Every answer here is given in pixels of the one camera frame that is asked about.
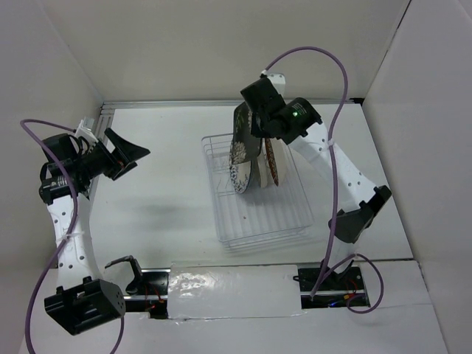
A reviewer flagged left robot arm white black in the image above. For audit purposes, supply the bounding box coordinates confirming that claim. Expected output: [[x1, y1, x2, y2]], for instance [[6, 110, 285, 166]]
[[39, 128, 150, 336]]

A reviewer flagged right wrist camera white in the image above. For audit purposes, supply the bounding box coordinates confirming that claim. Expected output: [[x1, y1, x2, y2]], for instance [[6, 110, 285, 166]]
[[260, 70, 286, 97]]

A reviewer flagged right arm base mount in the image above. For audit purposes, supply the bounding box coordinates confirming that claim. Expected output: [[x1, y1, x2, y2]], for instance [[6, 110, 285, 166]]
[[293, 266, 370, 310]]

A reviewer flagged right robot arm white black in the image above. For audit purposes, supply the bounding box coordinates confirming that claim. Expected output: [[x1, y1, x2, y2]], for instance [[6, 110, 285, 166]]
[[241, 77, 392, 289]]

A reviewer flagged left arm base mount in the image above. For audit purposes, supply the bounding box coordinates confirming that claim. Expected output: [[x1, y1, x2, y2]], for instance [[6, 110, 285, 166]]
[[103, 264, 170, 319]]

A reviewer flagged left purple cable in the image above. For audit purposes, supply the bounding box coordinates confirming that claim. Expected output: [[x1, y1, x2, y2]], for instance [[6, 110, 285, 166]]
[[20, 119, 125, 354]]

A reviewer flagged beige plate blue swirl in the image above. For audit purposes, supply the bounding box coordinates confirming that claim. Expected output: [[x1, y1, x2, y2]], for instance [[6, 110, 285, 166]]
[[257, 147, 272, 188]]

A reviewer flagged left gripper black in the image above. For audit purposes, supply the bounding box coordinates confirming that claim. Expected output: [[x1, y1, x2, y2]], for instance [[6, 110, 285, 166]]
[[74, 128, 149, 181]]

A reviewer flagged blue floral white plate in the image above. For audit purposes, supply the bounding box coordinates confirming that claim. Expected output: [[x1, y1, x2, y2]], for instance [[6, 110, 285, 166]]
[[229, 161, 253, 194]]

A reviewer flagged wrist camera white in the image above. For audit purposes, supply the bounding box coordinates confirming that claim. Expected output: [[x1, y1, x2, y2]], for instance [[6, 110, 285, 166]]
[[260, 70, 286, 97], [74, 117, 99, 146]]

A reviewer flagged white wire dish rack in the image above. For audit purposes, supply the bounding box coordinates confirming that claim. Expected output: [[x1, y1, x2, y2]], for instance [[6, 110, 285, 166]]
[[201, 133, 314, 251]]

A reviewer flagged brown rim floral bowl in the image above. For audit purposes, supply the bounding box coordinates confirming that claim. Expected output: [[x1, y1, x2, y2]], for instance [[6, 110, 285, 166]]
[[264, 139, 287, 187]]

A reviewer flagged black square plate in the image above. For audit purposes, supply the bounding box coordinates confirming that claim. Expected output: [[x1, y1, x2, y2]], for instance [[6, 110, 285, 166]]
[[229, 103, 262, 164]]

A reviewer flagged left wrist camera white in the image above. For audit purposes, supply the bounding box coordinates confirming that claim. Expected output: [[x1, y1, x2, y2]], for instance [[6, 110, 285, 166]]
[[74, 117, 99, 146]]

